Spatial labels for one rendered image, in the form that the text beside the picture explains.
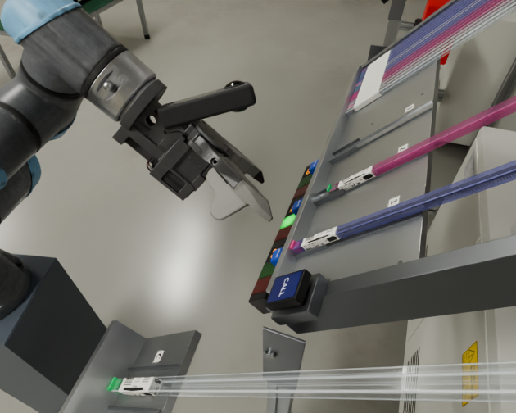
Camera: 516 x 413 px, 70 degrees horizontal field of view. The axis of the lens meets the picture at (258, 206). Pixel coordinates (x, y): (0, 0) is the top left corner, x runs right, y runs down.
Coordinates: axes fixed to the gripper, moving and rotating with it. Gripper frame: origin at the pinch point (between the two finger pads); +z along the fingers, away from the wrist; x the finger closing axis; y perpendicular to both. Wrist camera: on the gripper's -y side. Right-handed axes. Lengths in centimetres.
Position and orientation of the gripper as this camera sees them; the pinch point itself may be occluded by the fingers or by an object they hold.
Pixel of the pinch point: (271, 195)
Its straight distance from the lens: 49.0
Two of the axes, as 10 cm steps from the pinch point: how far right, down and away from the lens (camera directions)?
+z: 7.3, 6.3, 2.8
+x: 0.5, 3.5, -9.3
